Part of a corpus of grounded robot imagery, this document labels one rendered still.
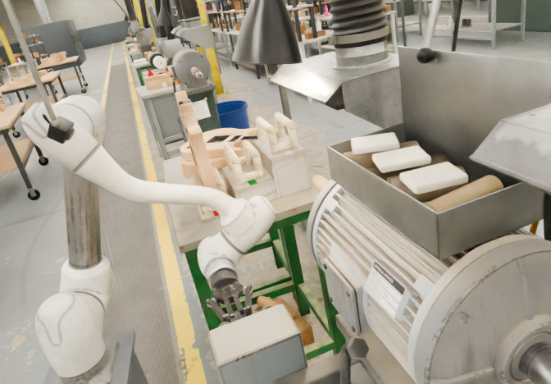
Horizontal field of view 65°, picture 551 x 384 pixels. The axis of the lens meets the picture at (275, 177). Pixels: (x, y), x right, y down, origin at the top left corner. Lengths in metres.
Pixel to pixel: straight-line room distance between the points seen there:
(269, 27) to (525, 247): 0.53
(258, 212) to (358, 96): 0.61
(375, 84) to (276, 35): 0.20
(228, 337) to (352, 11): 0.63
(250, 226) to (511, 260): 0.86
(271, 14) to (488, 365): 0.63
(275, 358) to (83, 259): 0.87
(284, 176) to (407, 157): 1.10
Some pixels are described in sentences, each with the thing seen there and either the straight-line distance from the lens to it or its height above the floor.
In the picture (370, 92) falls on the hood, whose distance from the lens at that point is 0.78.
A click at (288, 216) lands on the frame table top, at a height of 0.91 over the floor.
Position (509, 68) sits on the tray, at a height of 1.56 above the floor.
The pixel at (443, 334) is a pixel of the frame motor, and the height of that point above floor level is 1.31.
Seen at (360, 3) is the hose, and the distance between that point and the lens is 0.82.
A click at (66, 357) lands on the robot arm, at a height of 0.84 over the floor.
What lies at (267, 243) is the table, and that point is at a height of 0.21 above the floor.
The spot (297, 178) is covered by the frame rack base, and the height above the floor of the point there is 0.99.
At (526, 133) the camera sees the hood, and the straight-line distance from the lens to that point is 0.44.
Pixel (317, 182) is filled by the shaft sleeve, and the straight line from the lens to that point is 1.02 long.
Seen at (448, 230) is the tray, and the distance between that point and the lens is 0.52.
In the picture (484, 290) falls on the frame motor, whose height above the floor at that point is 1.35.
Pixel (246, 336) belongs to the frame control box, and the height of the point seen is 1.12.
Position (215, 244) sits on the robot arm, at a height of 1.04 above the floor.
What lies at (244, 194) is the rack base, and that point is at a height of 0.99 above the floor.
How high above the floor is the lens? 1.69
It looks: 23 degrees down
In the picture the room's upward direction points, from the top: 12 degrees counter-clockwise
